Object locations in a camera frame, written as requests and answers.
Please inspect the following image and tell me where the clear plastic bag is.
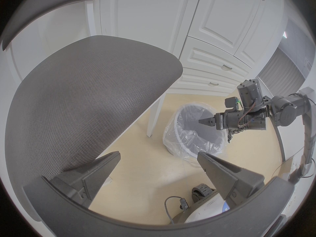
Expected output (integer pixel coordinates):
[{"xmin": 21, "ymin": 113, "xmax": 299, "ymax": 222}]
[{"xmin": 162, "ymin": 102, "xmax": 229, "ymax": 168}]

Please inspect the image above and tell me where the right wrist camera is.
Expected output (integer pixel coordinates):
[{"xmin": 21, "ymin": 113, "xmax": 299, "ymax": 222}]
[{"xmin": 225, "ymin": 96, "xmax": 241, "ymax": 108}]

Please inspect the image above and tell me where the grey padded white chair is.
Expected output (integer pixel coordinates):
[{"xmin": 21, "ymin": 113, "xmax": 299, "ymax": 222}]
[{"xmin": 0, "ymin": 0, "xmax": 184, "ymax": 189}]

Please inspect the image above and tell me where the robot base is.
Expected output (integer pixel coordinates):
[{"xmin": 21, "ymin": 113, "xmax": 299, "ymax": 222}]
[{"xmin": 173, "ymin": 184, "xmax": 231, "ymax": 225}]

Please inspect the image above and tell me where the black plastic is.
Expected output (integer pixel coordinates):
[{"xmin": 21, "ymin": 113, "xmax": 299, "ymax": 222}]
[{"xmin": 227, "ymin": 129, "xmax": 238, "ymax": 144}]

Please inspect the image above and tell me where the grey curtain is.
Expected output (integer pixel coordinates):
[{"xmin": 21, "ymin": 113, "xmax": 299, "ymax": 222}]
[{"xmin": 257, "ymin": 47, "xmax": 306, "ymax": 96}]

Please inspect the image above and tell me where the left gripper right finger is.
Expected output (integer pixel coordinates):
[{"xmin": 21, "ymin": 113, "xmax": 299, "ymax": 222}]
[{"xmin": 197, "ymin": 152, "xmax": 265, "ymax": 203}]

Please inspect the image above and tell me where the black cable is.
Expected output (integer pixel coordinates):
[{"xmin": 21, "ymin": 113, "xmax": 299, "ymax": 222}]
[{"xmin": 164, "ymin": 196, "xmax": 189, "ymax": 225}]

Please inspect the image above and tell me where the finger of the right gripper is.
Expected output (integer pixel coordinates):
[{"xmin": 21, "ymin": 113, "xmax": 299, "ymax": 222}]
[{"xmin": 199, "ymin": 116, "xmax": 217, "ymax": 128}]

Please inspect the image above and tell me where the white wardrobe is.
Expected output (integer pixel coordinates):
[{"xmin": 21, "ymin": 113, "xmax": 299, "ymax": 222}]
[{"xmin": 85, "ymin": 0, "xmax": 290, "ymax": 96}]

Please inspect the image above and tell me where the white trash bin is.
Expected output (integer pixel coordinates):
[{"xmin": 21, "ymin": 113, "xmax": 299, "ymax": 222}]
[{"xmin": 174, "ymin": 103, "xmax": 229, "ymax": 157}]

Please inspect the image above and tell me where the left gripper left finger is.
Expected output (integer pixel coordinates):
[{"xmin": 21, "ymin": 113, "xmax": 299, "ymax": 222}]
[{"xmin": 51, "ymin": 151, "xmax": 121, "ymax": 208}]

